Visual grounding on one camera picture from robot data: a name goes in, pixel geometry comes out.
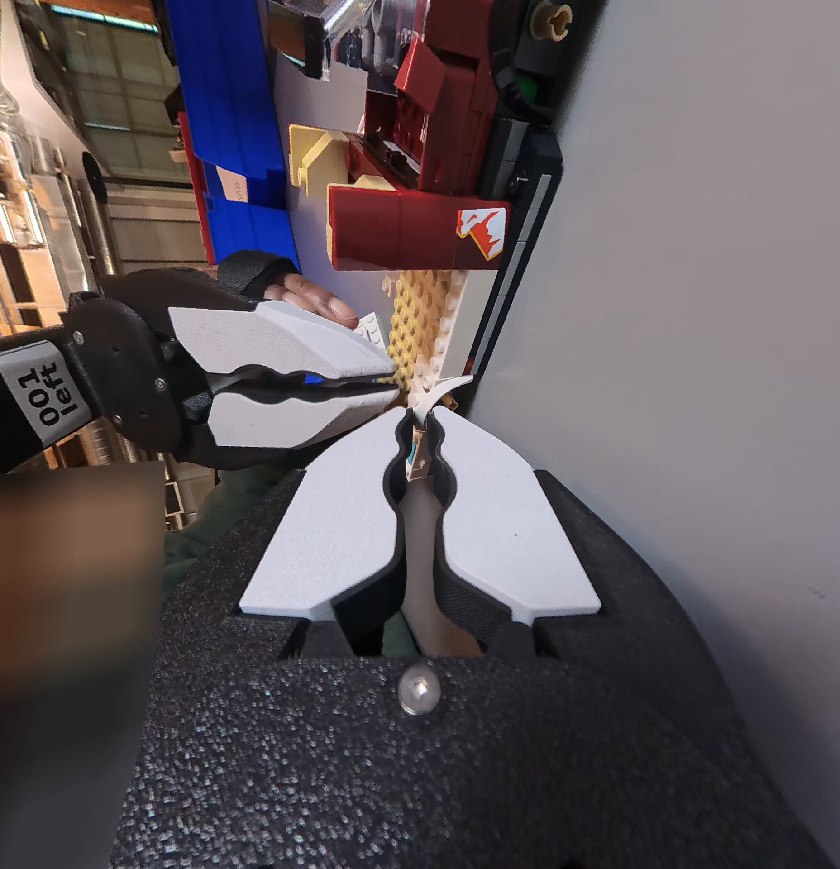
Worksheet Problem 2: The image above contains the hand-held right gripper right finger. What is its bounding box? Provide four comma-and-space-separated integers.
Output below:
430, 405, 603, 627

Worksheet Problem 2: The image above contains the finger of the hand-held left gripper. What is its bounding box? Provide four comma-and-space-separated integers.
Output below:
167, 301, 398, 381
208, 389, 401, 449

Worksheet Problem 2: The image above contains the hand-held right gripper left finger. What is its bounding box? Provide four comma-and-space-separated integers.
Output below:
238, 406, 421, 622

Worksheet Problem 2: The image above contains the toy brick truck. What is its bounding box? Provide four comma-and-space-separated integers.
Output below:
287, 0, 563, 415

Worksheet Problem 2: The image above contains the white wheel arch brick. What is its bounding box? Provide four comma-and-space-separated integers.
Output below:
403, 375, 475, 484

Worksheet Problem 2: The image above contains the person's torso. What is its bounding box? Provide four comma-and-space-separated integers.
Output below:
163, 465, 309, 605

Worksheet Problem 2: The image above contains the red storage bin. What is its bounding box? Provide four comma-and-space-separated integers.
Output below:
177, 110, 217, 267

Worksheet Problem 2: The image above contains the blue storage bin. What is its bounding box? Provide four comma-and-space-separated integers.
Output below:
163, 0, 302, 272

